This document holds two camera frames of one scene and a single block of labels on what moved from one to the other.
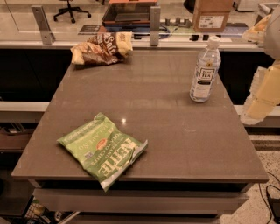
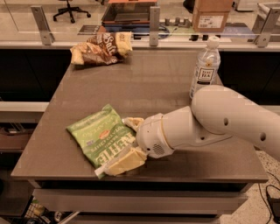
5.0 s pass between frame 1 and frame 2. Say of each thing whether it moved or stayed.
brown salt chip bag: stayed
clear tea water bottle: stayed
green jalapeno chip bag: moved
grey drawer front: stayed
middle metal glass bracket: stayed
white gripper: moved
